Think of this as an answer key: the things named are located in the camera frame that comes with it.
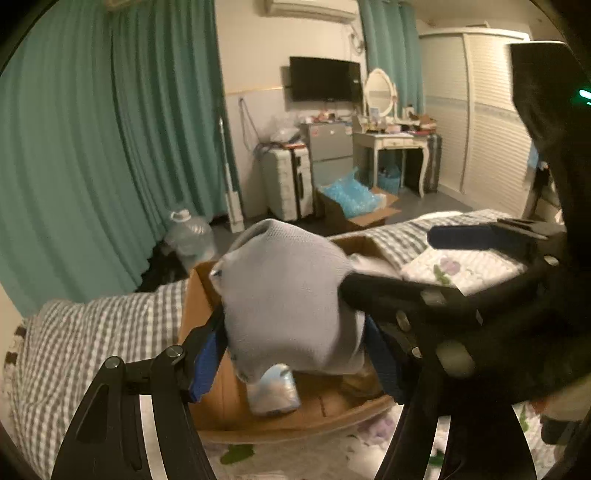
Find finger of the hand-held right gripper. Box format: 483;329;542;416
427;220;565;260
341;262;539;326

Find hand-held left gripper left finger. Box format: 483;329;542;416
51;308;228;480

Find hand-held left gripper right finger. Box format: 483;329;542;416
364;308;445;480

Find cardboard box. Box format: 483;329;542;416
178;234;403;445
315;184;402;234

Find grey knitted sock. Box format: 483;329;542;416
210;219;371;384

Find white blue tissue packet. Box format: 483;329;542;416
247;364;301;418

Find dark suitcase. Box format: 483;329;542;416
426;135;443;193

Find cardboard box on floor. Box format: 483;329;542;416
315;184;402;234

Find blue waste bin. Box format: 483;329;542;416
378;165;403;195

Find blue plastic packing bags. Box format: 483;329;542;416
322;167;386;219

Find white dressing table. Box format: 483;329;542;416
353;129;434;198

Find white slatted wardrobe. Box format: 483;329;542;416
418;27;535;217

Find clutter of cosmetics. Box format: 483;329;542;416
355;107;438;136

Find large clear water bottle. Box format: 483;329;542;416
165;209;217;269

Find white hard suitcase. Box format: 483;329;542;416
260;145;315;221

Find small grey fridge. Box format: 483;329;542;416
300;122;355;186

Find white oval vanity mirror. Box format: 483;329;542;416
364;68;399;118

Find white flat mop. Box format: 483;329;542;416
217;117;246;233

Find clear plastic bag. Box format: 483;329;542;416
269;117;302;145

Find narrow teal curtain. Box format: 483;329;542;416
358;0;424;121

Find wide teal curtain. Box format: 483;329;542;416
0;0;241;319

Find white air conditioner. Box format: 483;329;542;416
263;0;359;23

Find black wall television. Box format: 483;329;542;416
289;56;363;103

